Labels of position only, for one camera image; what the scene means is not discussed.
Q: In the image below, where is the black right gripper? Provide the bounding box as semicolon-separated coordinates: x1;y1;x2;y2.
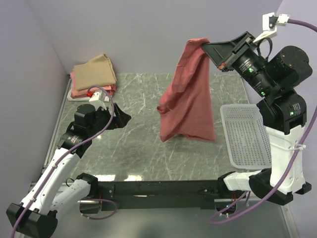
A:
200;30;275;97

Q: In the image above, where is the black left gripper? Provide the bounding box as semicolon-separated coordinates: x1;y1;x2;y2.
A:
88;103;131;136

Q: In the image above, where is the red t-shirt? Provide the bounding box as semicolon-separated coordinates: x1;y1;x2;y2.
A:
157;38;215;142

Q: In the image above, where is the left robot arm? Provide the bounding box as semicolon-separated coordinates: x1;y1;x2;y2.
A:
6;104;131;238

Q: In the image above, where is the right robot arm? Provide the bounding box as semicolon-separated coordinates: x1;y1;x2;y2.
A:
201;32;313;205

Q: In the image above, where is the folded white t-shirt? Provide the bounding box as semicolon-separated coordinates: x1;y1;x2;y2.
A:
67;93;109;102

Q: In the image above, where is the folded pink t-shirt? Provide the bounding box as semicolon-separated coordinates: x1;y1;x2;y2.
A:
70;71;117;98

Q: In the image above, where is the folded tan t-shirt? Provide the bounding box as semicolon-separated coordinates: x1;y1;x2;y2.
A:
73;54;116;91

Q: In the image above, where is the white plastic basket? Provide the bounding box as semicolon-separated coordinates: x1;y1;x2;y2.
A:
220;104;271;170

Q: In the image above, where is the black base beam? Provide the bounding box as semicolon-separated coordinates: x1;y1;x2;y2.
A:
79;179;246;214

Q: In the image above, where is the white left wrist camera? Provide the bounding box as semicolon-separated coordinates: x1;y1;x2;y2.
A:
89;90;109;110

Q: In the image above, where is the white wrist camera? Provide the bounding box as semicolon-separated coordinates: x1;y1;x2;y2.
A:
253;12;290;43
89;90;109;110

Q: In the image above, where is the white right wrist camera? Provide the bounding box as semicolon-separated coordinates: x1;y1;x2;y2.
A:
253;12;290;43

